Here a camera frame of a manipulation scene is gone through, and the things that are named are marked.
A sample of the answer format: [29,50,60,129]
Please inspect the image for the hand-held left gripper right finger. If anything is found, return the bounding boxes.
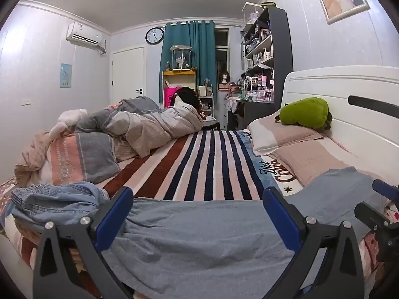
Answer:
[263,187,365,299]

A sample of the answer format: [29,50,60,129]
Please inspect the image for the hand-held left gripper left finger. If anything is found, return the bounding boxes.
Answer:
[33,186,134,299]

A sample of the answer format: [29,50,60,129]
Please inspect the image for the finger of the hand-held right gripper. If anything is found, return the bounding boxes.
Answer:
[355,202,394,234]
[372,179,399,200]

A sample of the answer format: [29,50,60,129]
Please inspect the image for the grey pants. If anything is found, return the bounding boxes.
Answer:
[103,166,387,299]

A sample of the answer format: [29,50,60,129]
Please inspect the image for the blue denim jeans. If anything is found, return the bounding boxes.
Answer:
[11,181,110,235]

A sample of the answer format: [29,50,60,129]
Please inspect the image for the pink ribbed blanket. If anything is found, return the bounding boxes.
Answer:
[268,137,375,188]

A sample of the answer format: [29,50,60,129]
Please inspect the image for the pink grey folded blanket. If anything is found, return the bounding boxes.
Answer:
[47,132,119,186]

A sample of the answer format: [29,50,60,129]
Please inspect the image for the pink ribbed pillow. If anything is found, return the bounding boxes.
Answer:
[248,117,325,157]

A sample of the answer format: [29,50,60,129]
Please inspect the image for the striped blanket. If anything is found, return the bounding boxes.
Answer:
[94,129,306,201]

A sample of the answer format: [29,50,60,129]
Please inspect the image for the grey beige duvet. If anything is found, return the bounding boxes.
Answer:
[74,96,204,158]

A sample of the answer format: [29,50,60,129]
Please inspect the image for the peach cloth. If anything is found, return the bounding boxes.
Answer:
[14,130,63,188]

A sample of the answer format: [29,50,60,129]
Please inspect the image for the green plush toy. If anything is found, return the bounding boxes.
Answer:
[278,97,333,131]

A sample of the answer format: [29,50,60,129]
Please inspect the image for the dark desk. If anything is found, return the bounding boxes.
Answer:
[227,96,275,130]

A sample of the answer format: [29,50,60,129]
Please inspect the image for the white headboard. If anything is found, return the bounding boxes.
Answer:
[281,65,399,187]

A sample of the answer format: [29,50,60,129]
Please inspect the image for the pink bag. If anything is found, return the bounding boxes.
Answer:
[164,86,184,108]

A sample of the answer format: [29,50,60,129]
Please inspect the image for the black white plush toy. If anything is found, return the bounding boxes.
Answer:
[173,86,200,113]

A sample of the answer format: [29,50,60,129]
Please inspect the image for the white door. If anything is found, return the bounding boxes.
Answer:
[111,46,146,105]

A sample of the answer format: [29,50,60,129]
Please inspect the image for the mannequin head with wig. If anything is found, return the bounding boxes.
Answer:
[219,71,231,91]

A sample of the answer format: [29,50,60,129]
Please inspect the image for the yellow shelf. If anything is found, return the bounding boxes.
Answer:
[162,70,197,108]

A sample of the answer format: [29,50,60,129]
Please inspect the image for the window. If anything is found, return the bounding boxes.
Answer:
[215,28,230,83]

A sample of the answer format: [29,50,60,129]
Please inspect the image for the glass display case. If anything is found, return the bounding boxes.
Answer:
[169,44,194,71]

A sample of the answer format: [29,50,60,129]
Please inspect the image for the dark bookshelf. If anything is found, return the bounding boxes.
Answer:
[240,7,294,107]

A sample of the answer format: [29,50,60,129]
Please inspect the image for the teal curtain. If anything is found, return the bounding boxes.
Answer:
[159,20,217,104]

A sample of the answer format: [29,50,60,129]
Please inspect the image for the white air conditioner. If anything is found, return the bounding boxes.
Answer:
[66,22,107,52]

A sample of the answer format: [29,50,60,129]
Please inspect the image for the clear display box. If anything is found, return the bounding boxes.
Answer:
[243,2,262,24]

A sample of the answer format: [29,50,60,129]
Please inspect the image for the white wire rack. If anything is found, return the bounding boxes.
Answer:
[196,84,216,122]

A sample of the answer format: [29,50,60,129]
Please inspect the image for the small blue wall poster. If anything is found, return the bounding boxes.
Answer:
[60,64,73,88]

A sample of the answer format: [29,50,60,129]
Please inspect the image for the round wall clock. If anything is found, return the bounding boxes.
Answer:
[145,27,165,44]

